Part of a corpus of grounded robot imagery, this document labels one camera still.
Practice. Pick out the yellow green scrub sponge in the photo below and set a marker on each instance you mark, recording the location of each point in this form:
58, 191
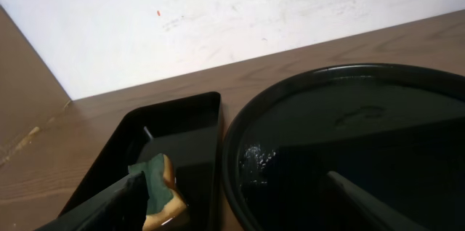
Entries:
164, 203

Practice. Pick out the black rectangular tray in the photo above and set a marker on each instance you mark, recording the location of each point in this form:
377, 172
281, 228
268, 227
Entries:
188, 131

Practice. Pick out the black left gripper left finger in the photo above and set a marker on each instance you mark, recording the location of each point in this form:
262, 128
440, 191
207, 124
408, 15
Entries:
121, 206

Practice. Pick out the brown wooden side panel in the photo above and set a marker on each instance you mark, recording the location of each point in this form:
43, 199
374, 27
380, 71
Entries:
30, 94

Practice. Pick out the black round tray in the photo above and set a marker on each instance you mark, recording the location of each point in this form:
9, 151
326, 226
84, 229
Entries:
397, 131

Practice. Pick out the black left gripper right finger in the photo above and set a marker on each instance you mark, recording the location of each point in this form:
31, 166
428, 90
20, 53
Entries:
378, 214

